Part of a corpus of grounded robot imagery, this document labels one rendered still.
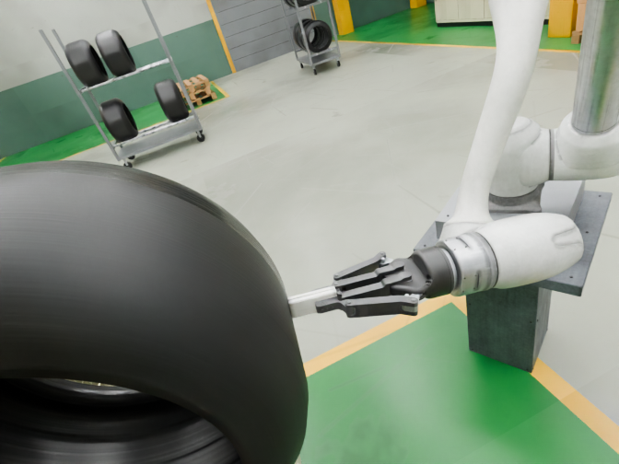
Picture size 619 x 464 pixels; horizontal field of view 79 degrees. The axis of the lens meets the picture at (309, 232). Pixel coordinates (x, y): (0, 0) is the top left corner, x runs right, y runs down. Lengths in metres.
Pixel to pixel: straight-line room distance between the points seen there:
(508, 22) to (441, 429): 1.39
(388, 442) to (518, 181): 1.07
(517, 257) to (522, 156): 0.70
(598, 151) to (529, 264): 0.67
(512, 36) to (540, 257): 0.38
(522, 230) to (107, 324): 0.53
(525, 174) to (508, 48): 0.59
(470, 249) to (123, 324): 0.44
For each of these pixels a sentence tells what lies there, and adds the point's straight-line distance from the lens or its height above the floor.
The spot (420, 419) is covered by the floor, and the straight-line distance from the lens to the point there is 1.72.
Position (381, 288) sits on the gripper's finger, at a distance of 0.55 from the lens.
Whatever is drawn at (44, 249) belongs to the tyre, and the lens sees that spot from 0.36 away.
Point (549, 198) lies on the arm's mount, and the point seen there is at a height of 0.75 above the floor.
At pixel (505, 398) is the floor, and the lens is 1.78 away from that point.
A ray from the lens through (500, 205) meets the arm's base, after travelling 1.36.
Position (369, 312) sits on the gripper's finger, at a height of 1.13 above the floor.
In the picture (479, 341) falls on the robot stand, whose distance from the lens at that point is 1.81.
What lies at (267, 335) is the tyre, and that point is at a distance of 0.39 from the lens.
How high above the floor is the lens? 1.52
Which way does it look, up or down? 33 degrees down
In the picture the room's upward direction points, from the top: 19 degrees counter-clockwise
